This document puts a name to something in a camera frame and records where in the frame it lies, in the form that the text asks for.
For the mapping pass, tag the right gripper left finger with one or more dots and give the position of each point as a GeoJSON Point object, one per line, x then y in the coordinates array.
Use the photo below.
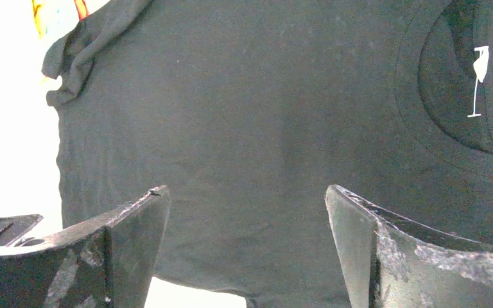
{"type": "Point", "coordinates": [105, 261]}

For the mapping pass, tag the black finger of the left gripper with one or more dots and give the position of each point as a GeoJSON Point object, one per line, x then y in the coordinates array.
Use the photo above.
{"type": "Point", "coordinates": [14, 227]}

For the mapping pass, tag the red folded t-shirt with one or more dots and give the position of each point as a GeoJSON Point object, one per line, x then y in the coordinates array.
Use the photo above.
{"type": "Point", "coordinates": [81, 8]}

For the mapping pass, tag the orange folded t-shirt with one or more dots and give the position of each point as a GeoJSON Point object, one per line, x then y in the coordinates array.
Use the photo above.
{"type": "Point", "coordinates": [40, 18]}

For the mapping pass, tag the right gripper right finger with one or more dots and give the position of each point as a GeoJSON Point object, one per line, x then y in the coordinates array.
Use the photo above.
{"type": "Point", "coordinates": [389, 260]}

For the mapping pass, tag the black t-shirt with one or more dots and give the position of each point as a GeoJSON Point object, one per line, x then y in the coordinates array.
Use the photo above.
{"type": "Point", "coordinates": [249, 110]}

